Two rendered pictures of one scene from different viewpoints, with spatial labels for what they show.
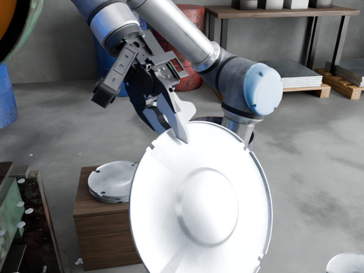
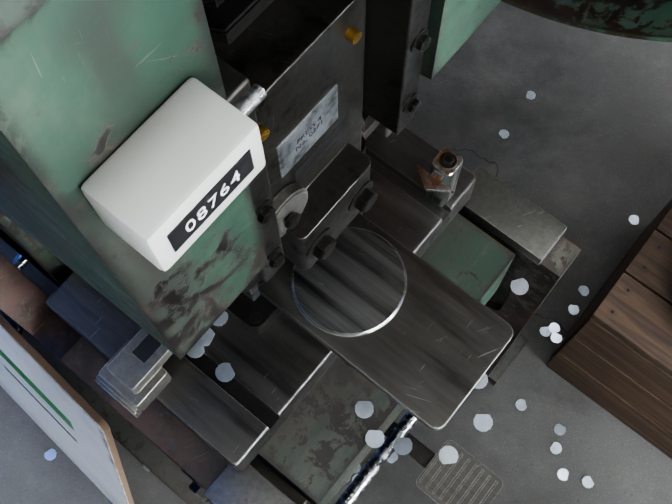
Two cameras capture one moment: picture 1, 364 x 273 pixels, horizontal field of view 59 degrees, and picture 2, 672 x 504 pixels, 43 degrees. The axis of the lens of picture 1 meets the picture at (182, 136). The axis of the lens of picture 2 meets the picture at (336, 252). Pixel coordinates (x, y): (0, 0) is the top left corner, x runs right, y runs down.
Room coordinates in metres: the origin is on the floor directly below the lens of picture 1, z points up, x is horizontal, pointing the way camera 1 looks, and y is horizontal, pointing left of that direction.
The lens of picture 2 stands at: (0.52, 0.44, 1.65)
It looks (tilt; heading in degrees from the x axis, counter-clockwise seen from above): 69 degrees down; 51
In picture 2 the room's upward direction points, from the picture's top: 2 degrees counter-clockwise
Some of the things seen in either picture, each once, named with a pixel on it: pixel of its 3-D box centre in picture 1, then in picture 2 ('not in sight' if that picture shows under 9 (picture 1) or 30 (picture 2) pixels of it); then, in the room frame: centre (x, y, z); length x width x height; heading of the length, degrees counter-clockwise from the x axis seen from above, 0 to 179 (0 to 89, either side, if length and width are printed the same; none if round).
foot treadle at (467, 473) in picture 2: not in sight; (351, 398); (0.72, 0.65, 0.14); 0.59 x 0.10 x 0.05; 100
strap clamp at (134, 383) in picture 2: not in sight; (160, 332); (0.53, 0.75, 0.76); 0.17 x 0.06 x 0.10; 10
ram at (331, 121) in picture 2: not in sight; (268, 118); (0.70, 0.74, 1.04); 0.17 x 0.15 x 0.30; 100
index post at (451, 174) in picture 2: not in sight; (443, 176); (0.89, 0.68, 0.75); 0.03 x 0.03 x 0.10; 10
